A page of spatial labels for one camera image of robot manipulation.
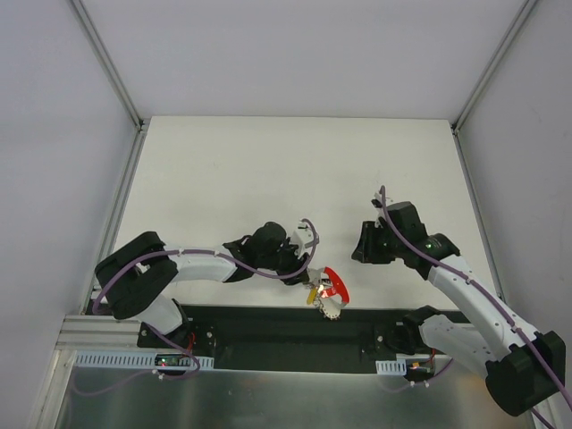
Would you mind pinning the left aluminium frame post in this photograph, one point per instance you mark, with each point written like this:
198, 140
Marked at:
97, 44

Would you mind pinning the right aluminium frame post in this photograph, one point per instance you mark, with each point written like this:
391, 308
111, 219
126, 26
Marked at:
523, 14

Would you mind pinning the white cable duct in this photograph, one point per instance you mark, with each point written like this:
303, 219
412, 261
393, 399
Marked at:
396, 367
142, 360

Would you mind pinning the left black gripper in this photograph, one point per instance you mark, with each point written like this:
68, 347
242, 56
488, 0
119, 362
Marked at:
296, 272

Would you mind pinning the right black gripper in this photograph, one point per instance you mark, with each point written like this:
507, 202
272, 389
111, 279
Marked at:
365, 242

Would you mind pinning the left white cable duct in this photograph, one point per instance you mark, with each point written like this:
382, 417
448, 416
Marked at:
142, 360

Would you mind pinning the right white cable duct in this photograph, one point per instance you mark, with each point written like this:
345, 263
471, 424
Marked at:
396, 367

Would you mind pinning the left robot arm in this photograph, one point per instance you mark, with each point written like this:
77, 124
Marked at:
134, 277

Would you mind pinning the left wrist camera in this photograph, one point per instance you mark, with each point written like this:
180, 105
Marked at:
304, 237

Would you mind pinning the red handled key organizer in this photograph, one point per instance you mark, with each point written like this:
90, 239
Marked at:
333, 294

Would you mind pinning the aluminium frame post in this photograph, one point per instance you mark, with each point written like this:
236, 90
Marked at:
97, 44
523, 14

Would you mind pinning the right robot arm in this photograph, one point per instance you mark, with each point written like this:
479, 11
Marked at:
521, 366

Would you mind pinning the yellow key tag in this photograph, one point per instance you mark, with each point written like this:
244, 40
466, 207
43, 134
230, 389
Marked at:
312, 297

